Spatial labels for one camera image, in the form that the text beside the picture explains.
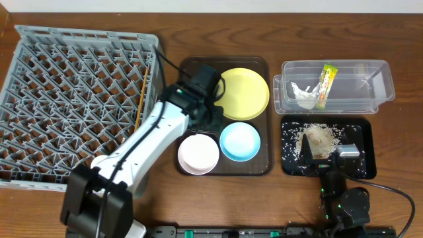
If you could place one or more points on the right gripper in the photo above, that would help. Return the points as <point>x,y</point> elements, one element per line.
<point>323,166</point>

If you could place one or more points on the pink bowl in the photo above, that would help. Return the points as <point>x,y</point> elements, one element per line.
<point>198,154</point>

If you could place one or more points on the grey dishwasher rack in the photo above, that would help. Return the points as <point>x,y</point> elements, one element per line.
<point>71,95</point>

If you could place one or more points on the black waste tray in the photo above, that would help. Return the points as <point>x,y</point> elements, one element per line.
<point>344,130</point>

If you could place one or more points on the clear plastic bin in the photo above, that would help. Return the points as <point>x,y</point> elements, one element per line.
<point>359,87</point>

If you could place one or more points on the wooden chopstick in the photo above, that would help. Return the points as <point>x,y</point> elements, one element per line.
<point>140,106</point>

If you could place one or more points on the light blue bowl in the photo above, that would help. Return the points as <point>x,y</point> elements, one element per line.
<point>240,142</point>

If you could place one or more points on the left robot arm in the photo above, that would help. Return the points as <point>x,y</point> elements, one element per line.
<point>98,201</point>

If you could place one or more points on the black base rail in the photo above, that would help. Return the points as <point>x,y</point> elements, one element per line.
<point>300,231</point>

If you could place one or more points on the dark brown serving tray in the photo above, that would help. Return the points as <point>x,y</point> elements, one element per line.
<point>262,163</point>

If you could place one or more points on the white paper cup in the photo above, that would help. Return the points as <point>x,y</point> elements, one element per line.
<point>97,160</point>

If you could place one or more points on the yellow plate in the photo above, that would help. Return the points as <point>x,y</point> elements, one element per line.
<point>246,94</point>

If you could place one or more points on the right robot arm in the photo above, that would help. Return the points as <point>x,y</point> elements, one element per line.
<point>344,208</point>

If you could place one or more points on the white napkin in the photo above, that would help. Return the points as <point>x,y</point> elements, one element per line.
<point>306,99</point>

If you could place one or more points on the green orange snack wrapper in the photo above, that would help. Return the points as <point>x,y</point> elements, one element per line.
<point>326,80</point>

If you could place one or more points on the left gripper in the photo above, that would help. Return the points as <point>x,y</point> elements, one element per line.
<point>211,116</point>

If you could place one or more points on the spilled rice pile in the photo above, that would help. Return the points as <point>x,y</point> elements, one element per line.
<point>320,141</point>

